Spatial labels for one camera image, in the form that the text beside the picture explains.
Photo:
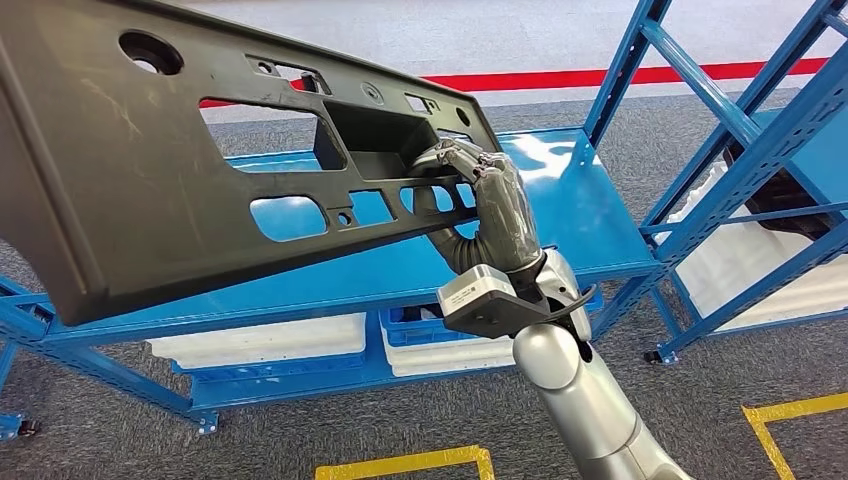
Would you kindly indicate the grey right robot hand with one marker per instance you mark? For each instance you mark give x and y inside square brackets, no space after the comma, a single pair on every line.
[507,218]

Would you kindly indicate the black plastic panel part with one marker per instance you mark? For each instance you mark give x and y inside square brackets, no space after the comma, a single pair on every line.
[99,199]

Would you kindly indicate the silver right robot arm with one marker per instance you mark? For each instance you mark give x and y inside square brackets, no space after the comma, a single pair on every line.
[576,397]

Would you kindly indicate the blue metal shelf rack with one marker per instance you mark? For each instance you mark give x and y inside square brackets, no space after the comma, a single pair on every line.
[8,424]
[821,166]
[596,225]

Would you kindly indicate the small black plastic part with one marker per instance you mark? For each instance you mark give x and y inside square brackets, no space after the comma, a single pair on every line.
[420,312]

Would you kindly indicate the black moulded plastic part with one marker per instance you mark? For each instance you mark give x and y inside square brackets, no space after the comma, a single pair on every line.
[775,199]

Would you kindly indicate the red barrier belt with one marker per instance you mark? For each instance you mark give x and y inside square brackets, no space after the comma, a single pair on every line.
[596,78]

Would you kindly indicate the large white plastic crate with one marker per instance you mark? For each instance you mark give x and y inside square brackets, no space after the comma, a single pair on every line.
[742,278]

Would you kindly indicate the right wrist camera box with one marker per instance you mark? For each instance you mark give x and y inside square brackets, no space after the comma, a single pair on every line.
[474,291]

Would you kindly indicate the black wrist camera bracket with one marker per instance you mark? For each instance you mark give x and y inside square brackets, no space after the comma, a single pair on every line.
[490,324]

